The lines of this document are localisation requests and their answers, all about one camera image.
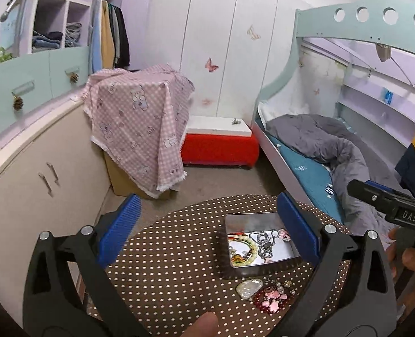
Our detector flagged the pink polka dot cloth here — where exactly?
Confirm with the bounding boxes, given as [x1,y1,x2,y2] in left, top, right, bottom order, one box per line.
[82,65,195,199]

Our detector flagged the white jade pendant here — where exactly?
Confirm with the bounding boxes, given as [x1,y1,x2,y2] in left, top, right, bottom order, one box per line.
[236,278,264,300]

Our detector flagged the teal bunk bed frame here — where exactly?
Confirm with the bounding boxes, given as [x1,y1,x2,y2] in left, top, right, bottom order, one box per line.
[251,0,415,218]

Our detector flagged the teal drawer unit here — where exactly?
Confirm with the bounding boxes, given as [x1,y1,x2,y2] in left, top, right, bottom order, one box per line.
[0,46,89,150]

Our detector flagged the white wardrobe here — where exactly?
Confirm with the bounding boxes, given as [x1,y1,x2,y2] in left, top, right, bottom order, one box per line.
[144,0,309,122]

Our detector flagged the cream bead bracelet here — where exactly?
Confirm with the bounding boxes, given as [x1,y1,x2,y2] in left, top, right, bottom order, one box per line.
[227,235,260,267]

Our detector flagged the pink butterfly sticker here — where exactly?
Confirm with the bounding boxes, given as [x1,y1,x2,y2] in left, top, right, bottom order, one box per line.
[204,58,219,73]

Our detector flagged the person's right hand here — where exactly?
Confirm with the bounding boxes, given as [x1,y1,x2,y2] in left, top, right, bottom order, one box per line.
[384,227,415,302]

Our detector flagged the grey duvet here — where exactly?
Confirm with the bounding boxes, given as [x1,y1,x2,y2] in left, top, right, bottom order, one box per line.
[265,114,409,249]

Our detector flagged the dark metal tin box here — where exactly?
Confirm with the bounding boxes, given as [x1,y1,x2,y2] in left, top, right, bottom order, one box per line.
[214,211,302,279]

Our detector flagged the person's left hand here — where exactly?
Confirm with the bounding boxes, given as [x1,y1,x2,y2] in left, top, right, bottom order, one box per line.
[181,312,218,337]

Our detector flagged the lilac stair shelf unit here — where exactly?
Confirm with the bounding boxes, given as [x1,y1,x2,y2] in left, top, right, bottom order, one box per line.
[0,0,122,56]

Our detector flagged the blue box on shelf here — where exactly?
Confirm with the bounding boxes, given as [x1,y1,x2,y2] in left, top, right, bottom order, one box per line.
[384,90,394,105]

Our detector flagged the beige low cabinet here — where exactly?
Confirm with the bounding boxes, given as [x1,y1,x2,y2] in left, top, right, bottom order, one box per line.
[0,107,110,323]

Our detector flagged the brown polka dot tablecloth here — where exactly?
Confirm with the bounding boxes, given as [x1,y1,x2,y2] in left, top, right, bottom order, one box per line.
[84,194,353,337]

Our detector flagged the red storage ottoman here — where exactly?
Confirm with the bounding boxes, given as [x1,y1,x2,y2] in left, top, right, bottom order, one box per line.
[182,116,259,168]

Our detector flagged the metal handrail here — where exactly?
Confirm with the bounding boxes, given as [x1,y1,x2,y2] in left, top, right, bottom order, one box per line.
[0,0,27,58]

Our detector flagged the teal bed sheet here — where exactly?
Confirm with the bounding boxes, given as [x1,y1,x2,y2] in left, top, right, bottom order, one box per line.
[252,117,343,223]

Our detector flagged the pink charm pearl bracelet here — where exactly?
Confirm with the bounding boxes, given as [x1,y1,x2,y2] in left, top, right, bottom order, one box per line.
[251,276,295,315]

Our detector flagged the silver chain necklace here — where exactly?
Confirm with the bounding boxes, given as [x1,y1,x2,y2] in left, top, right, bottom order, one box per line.
[247,229,282,262]

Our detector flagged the hanging clothes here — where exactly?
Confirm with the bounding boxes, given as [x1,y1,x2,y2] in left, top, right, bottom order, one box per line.
[88,0,130,74]

